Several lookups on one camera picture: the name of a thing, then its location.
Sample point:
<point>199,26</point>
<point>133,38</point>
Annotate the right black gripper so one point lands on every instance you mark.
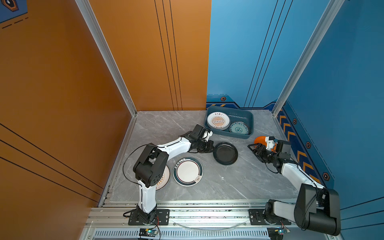
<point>259,154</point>

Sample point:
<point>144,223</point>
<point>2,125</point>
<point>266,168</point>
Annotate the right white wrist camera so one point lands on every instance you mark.
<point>270,143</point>

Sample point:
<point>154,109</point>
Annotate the black plate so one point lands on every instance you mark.
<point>225,153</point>

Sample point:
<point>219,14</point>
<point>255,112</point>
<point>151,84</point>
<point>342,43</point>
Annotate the green patterned small plate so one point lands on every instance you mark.
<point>239,127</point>

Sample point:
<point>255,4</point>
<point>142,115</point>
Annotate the left aluminium corner post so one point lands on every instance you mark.
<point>101,42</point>

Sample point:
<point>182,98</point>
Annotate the right aluminium corner post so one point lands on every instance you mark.
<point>317,36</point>

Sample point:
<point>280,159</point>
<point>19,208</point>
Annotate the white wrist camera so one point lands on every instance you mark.
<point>270,143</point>
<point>207,135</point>

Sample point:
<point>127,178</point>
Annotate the right green circuit board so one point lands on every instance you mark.
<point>277,233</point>

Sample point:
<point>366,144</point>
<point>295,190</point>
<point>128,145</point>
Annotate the white plate dark green rim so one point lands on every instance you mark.
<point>188,172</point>

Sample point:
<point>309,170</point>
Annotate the aluminium corner post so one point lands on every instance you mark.
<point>317,36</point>
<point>101,42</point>

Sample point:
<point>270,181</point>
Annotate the aluminium frame rail front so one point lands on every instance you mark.
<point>200,220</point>

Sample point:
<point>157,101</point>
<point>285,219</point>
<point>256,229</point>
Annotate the white orange sunburst plate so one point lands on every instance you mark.
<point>164,179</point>
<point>218,121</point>

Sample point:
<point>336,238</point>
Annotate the green circuit board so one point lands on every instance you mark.
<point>149,234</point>
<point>277,233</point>

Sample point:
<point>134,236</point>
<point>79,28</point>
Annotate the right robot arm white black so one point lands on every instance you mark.
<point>317,208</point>

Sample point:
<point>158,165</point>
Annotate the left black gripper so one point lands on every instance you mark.
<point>210,144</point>

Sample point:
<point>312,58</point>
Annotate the teal plastic bin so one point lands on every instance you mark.
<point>234,115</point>

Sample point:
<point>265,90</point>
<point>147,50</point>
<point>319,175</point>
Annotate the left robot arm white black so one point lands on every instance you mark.
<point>152,162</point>

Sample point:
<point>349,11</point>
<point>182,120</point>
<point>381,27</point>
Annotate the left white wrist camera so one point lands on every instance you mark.
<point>207,135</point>

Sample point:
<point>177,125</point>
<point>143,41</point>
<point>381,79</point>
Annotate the left green circuit board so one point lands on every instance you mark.
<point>149,234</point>

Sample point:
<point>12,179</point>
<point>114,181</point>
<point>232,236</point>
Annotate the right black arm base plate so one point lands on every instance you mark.
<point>258,217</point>

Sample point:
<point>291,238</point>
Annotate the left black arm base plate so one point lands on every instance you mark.
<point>159,217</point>

